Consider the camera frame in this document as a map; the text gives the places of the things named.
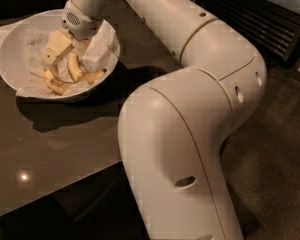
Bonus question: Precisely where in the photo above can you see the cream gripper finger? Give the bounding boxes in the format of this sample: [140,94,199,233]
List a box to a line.
[81,32,110,72]
[42,29,72,66]

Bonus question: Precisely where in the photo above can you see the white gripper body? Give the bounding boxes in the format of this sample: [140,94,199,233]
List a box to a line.
[61,0,103,41]

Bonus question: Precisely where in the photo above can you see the yellow banana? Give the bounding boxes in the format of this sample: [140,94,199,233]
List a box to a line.
[67,52,106,84]
[43,66,73,95]

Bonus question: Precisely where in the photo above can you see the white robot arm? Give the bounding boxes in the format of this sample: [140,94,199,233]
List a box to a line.
[62,0,267,240]

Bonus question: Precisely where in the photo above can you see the white bowl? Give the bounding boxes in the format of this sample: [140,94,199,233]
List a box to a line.
[0,10,111,101]

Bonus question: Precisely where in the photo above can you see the white paper liner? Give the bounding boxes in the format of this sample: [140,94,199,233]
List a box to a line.
[17,20,120,99]

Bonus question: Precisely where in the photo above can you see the dark slatted cabinet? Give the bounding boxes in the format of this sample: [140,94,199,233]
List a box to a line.
[197,0,300,64]

